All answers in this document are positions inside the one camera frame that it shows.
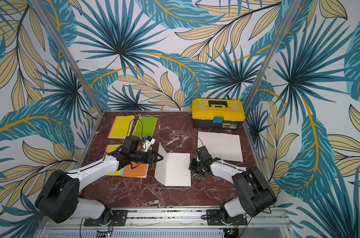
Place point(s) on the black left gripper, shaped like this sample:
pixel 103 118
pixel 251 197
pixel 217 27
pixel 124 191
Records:
pixel 151 154

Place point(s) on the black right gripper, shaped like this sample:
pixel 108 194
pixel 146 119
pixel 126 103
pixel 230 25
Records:
pixel 198 166

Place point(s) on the orange cover notebook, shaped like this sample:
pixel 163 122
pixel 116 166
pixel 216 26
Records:
pixel 133 170

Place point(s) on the green cover notebook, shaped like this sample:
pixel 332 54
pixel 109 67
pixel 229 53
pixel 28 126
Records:
pixel 145 126

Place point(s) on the yellow notebook pink spine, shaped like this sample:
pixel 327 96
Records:
pixel 121 126

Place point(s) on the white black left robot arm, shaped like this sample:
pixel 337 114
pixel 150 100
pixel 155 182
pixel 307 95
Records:
pixel 59 198

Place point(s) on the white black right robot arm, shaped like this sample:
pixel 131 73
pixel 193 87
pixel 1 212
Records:
pixel 255 194

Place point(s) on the yellow black toolbox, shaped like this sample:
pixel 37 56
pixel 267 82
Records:
pixel 217 114

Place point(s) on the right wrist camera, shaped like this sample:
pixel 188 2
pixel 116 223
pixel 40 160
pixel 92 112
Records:
pixel 203 155

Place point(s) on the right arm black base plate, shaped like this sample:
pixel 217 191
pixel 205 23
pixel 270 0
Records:
pixel 212 216

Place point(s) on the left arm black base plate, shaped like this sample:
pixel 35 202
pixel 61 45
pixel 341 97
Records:
pixel 120 217

